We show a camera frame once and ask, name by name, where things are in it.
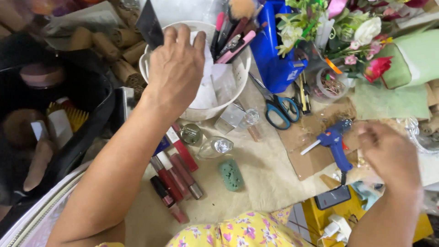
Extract person's right hand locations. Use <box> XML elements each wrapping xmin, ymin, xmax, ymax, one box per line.
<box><xmin>357</xmin><ymin>122</ymin><xmax>422</xmax><ymax>193</ymax></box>

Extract person's left hand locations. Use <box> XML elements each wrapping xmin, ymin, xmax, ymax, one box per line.
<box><xmin>142</xmin><ymin>24</ymin><xmax>206</xmax><ymax>114</ymax></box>

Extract dark makeup palette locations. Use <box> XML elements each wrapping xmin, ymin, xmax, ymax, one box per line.
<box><xmin>135</xmin><ymin>0</ymin><xmax>165</xmax><ymax>51</ymax></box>

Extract blue hot glue gun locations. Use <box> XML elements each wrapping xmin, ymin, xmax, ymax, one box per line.
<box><xmin>300</xmin><ymin>119</ymin><xmax>354</xmax><ymax>173</ymax></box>

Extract bunch of makeup brushes and pencils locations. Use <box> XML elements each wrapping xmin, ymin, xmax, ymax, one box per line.
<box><xmin>210</xmin><ymin>0</ymin><xmax>269</xmax><ymax>64</ymax></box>

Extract clear plastic wrap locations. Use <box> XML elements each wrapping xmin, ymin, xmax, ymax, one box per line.
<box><xmin>397</xmin><ymin>117</ymin><xmax>439</xmax><ymax>153</ymax></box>

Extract white tissue paper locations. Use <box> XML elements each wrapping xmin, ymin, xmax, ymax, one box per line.
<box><xmin>188</xmin><ymin>31</ymin><xmax>239</xmax><ymax>110</ymax></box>

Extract light blue cloth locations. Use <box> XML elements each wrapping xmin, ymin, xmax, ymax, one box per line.
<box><xmin>351</xmin><ymin>181</ymin><xmax>382</xmax><ymax>211</ymax></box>

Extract brown cardboard sheet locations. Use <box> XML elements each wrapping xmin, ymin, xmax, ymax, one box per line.
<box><xmin>277</xmin><ymin>98</ymin><xmax>364</xmax><ymax>181</ymax></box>

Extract clear jar of paper clips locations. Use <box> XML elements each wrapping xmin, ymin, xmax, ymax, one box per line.
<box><xmin>315</xmin><ymin>67</ymin><xmax>348</xmax><ymax>103</ymax></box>

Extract white round plastic basket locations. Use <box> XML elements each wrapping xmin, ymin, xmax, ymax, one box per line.
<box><xmin>139</xmin><ymin>21</ymin><xmax>252</xmax><ymax>121</ymax></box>

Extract heap of brown paper rolls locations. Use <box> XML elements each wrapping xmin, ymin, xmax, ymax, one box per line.
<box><xmin>67</xmin><ymin>26</ymin><xmax>149</xmax><ymax>100</ymax></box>

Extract black phone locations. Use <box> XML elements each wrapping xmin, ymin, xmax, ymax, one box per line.
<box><xmin>314</xmin><ymin>185</ymin><xmax>352</xmax><ymax>211</ymax></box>

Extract yellow and black tools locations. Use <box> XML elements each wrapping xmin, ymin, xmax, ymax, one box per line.
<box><xmin>293</xmin><ymin>73</ymin><xmax>312</xmax><ymax>115</ymax></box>

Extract light green wrapping paper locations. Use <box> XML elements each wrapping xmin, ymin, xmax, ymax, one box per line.
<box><xmin>350</xmin><ymin>29</ymin><xmax>439</xmax><ymax>121</ymax></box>

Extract blue plastic container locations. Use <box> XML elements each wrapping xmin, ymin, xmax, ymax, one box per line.
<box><xmin>250</xmin><ymin>0</ymin><xmax>308</xmax><ymax>94</ymax></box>

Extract silver metal tray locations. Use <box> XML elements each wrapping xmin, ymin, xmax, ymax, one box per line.
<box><xmin>109</xmin><ymin>87</ymin><xmax>137</xmax><ymax>135</ymax></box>

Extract square silver glass bottle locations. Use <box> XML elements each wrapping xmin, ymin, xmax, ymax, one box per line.
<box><xmin>214</xmin><ymin>103</ymin><xmax>246</xmax><ymax>135</ymax></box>

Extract white charger plugs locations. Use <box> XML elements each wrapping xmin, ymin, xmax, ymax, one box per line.
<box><xmin>317</xmin><ymin>214</ymin><xmax>353</xmax><ymax>247</ymax></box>

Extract yellow plastic box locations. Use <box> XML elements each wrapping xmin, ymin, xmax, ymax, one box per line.
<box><xmin>301</xmin><ymin>187</ymin><xmax>434</xmax><ymax>247</ymax></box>

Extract round green glass jar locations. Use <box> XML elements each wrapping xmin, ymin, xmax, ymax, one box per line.
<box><xmin>180</xmin><ymin>123</ymin><xmax>203</xmax><ymax>145</ymax></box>

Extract beige table cloth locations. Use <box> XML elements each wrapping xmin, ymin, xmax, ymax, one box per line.
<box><xmin>124</xmin><ymin>62</ymin><xmax>343</xmax><ymax>247</ymax></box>

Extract bouquet of artificial flowers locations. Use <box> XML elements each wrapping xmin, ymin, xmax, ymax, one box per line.
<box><xmin>275</xmin><ymin>0</ymin><xmax>439</xmax><ymax>84</ymax></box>

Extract small clear round-capped bottle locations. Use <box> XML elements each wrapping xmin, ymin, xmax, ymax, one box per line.
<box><xmin>238</xmin><ymin>109</ymin><xmax>263</xmax><ymax>142</ymax></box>

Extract dark blue makeup tube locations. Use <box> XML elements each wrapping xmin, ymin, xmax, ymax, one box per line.
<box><xmin>152</xmin><ymin>135</ymin><xmax>172</xmax><ymax>157</ymax></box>

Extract red tube with white label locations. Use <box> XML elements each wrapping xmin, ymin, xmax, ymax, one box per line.
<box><xmin>166</xmin><ymin>126</ymin><xmax>199</xmax><ymax>173</ymax></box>

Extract clear glass perfume bottle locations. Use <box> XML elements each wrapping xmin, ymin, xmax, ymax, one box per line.
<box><xmin>196</xmin><ymin>136</ymin><xmax>234</xmax><ymax>161</ymax></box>

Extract silver-capped rose lip gloss tube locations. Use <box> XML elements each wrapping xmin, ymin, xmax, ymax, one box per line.
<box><xmin>170</xmin><ymin>153</ymin><xmax>204</xmax><ymax>200</ymax></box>

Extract green textured sponge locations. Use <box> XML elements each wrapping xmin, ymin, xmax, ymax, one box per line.
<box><xmin>218</xmin><ymin>159</ymin><xmax>245</xmax><ymax>192</ymax></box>

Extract yellow floral dress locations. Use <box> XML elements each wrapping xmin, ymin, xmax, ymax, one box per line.
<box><xmin>95</xmin><ymin>205</ymin><xmax>313</xmax><ymax>247</ymax></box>

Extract black-capped red lip gloss tube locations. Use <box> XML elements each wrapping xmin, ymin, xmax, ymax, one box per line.
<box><xmin>150</xmin><ymin>175</ymin><xmax>190</xmax><ymax>224</ymax></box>

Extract black makeup bag with contents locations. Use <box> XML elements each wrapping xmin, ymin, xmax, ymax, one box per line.
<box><xmin>0</xmin><ymin>32</ymin><xmax>115</xmax><ymax>237</ymax></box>

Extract white quilted bag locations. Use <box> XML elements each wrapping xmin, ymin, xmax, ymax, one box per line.
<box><xmin>0</xmin><ymin>164</ymin><xmax>90</xmax><ymax>247</ymax></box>

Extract blue handled scissors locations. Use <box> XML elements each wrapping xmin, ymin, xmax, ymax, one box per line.
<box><xmin>249</xmin><ymin>73</ymin><xmax>300</xmax><ymax>130</ymax></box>

